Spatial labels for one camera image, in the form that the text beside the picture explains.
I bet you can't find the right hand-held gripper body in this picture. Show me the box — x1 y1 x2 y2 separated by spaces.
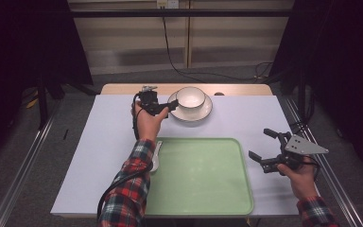
261 131 330 173

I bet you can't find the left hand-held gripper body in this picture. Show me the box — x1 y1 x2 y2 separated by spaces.
136 85 168 116

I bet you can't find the white ceramic bowl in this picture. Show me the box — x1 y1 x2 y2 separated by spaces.
175 86 206 110

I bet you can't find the white ceramic plate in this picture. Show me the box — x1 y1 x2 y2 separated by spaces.
167 91 214 123

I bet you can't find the light green plastic tray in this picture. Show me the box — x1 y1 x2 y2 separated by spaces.
145 137 255 217

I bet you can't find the person's left hand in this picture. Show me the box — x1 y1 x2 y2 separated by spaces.
131 102 170 142

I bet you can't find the person's right hand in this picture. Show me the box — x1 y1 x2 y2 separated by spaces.
277 157 320 201

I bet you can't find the black metal stand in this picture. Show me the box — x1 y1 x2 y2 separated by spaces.
36 75 50 131
297 69 308 124

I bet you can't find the pale lilac table mat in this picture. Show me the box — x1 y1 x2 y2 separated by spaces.
50 94 324 218

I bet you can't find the black horizontal bar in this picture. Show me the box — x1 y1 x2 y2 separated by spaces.
70 9 292 19

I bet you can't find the dark curtain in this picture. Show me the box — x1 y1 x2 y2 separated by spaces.
0 0 94 168
268 0 363 181

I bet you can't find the yellow floor item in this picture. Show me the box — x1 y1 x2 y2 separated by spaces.
25 91 41 110

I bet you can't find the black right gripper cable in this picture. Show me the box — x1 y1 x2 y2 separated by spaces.
302 155 321 181

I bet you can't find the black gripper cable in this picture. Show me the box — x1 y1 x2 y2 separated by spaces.
95 94 154 227
302 155 321 181

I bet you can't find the black wall power cable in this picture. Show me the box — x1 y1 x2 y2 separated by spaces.
161 15 273 83

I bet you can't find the aluminium floor rail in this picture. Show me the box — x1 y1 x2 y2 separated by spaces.
285 96 363 227
0 100 61 227

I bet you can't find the wooden vertical post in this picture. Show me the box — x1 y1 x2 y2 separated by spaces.
183 0 193 69

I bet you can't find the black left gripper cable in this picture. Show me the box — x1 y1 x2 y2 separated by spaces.
95 94 154 227

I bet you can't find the white wall socket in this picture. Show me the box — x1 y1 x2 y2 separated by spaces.
156 0 180 9

